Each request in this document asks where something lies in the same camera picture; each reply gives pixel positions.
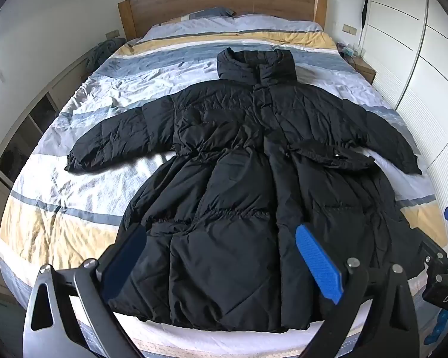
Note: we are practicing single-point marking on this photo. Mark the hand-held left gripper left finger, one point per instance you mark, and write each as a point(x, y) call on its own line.
point(123, 257)

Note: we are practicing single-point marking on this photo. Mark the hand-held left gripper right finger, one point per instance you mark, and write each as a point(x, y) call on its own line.
point(317, 264)

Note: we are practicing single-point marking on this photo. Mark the black puffer coat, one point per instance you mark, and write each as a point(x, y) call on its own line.
point(239, 179)

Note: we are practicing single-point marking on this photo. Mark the striped bed duvet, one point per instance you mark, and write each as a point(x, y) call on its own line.
point(78, 201)

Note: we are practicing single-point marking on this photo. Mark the low white glass-door cabinet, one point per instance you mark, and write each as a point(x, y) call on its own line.
point(30, 130)

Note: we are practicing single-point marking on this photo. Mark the white wardrobe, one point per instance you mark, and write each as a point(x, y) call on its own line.
point(414, 63)

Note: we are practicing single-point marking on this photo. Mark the wooden nightstand with small items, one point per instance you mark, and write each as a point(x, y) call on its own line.
point(364, 68)

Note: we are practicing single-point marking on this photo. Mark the small items on nightstand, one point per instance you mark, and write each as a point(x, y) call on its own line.
point(350, 50)

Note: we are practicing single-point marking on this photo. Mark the dark green cloth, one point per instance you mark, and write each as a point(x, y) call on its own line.
point(102, 52)

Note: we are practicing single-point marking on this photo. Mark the blue striped pillow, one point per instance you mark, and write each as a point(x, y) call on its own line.
point(205, 13)

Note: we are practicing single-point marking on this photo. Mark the wooden headboard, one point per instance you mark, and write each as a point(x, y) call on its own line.
point(209, 3)

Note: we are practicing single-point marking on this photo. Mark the wall switch plate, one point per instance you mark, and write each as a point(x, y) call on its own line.
point(349, 28)
point(112, 33)

